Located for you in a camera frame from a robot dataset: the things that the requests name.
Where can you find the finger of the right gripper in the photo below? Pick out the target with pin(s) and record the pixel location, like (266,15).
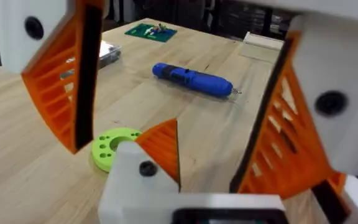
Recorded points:
(51,62)
(306,124)

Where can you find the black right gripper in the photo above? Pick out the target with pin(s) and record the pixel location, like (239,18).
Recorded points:
(322,6)

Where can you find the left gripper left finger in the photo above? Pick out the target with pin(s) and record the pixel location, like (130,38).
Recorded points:
(135,186)

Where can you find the blue electric screwdriver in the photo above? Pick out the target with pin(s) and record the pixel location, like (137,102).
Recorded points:
(194,81)

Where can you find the green disc with holes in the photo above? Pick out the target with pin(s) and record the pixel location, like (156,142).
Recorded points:
(104,155)

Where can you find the clear plastic parts box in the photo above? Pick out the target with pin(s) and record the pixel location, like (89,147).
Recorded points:
(110,53)

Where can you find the pale flat box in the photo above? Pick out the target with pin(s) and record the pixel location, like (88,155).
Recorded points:
(261,46)

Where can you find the dark shelf unit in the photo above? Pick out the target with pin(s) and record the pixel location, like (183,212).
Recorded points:
(244,18)

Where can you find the green board with toy blocks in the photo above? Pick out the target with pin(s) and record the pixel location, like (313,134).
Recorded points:
(151,33)

